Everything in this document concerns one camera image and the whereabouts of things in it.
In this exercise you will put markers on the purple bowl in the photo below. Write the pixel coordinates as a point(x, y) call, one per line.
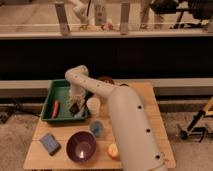
point(81, 146)

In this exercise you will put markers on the white cup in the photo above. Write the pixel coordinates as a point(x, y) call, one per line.
point(93, 105)

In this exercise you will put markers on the red chili pepper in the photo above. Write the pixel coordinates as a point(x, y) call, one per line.
point(55, 109)

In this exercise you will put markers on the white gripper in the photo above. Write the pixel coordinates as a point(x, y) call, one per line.
point(76, 94)

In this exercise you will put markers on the clear plastic bag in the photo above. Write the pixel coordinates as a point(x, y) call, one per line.
point(81, 112)

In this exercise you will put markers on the blue sponge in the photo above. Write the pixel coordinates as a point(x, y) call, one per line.
point(50, 144)

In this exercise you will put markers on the wooden folding table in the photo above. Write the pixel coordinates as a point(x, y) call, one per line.
point(38, 158)

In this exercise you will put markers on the yellow black cart frame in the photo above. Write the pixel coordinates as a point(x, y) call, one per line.
point(192, 129)

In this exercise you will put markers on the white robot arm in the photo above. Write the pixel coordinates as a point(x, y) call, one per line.
point(136, 143)

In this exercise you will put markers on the red brown bowl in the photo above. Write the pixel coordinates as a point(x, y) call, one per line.
point(106, 79)

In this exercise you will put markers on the orange fruit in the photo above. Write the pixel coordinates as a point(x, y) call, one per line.
point(113, 151)

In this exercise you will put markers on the blue small cup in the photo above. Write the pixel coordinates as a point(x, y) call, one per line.
point(97, 128)

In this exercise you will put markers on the green plastic tray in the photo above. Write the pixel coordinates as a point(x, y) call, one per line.
point(59, 91)

